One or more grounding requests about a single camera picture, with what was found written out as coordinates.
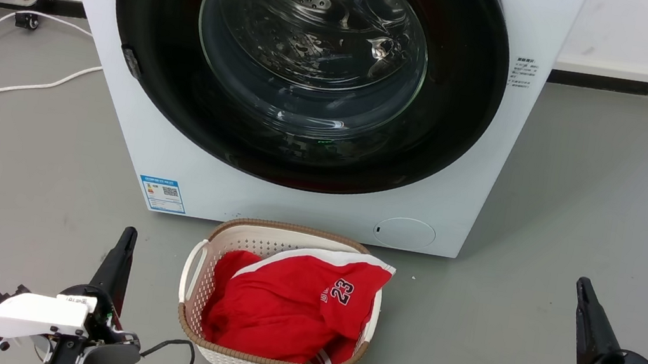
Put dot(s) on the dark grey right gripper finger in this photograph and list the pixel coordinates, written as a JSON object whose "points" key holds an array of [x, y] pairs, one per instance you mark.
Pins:
{"points": [[592, 331]]}

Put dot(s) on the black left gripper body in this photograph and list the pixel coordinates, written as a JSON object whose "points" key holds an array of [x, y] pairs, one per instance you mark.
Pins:
{"points": [[102, 357]]}

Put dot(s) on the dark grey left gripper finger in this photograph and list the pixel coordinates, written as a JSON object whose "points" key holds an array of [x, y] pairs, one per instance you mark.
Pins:
{"points": [[117, 270]]}

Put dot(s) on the black round glass washer door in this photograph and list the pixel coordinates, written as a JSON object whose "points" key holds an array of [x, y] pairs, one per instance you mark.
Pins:
{"points": [[456, 112]]}

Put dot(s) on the white front-load washing machine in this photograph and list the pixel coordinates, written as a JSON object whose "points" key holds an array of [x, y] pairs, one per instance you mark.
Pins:
{"points": [[307, 211]]}

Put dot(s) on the blue energy label sticker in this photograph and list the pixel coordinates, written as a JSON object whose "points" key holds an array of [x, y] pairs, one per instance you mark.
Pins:
{"points": [[163, 194]]}

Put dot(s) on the red number 23 jersey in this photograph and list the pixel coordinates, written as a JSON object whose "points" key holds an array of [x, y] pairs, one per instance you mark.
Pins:
{"points": [[279, 310]]}

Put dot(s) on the round white filter cover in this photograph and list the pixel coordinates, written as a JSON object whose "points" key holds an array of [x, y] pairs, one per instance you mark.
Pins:
{"points": [[404, 233]]}

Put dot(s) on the small black floor plug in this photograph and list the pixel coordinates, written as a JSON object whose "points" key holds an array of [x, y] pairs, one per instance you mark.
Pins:
{"points": [[27, 21]]}

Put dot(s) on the small black text label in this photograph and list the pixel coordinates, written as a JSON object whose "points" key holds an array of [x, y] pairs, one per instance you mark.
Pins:
{"points": [[521, 72]]}

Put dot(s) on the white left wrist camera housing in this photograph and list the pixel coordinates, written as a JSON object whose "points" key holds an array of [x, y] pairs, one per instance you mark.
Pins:
{"points": [[34, 315]]}

